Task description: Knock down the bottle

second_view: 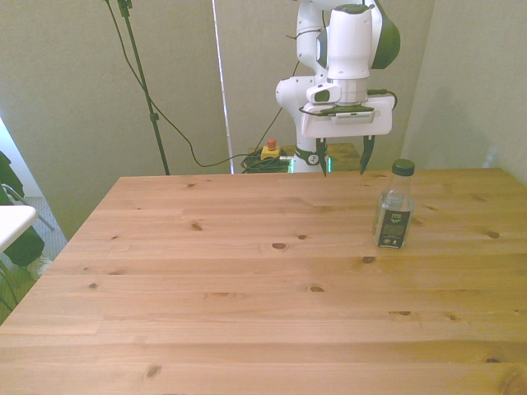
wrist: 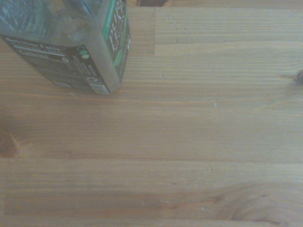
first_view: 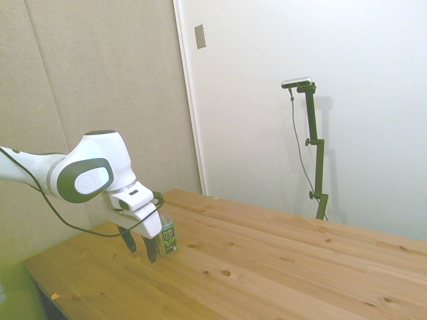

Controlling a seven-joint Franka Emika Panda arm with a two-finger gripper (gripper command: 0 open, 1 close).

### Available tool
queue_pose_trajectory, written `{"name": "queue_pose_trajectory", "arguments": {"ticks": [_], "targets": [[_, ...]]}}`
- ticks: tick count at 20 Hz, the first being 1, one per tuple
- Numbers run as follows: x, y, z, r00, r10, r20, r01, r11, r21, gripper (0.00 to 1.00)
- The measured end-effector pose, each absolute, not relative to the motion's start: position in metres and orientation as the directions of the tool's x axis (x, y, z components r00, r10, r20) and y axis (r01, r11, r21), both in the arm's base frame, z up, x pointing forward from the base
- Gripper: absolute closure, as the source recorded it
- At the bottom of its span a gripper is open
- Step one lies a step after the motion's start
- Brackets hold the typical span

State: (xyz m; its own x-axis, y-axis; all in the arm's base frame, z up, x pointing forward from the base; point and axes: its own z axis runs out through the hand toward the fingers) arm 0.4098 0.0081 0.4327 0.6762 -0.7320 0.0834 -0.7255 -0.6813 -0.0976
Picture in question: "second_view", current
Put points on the white vertical wall strip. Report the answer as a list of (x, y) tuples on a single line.
[(222, 82)]

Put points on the clear plastic bottle dark cap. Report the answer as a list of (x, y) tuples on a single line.
[(393, 214)]

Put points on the black camera stand pole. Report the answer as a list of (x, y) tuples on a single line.
[(144, 86)]

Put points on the white sneaker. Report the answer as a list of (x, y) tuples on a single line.
[(39, 265)]

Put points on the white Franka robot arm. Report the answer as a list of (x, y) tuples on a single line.
[(350, 41)]

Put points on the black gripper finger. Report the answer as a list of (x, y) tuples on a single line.
[(321, 156), (366, 154)]

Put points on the yellow emergency stop button box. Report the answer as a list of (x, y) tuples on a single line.
[(271, 151)]

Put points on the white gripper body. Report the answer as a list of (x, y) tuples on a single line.
[(350, 123)]

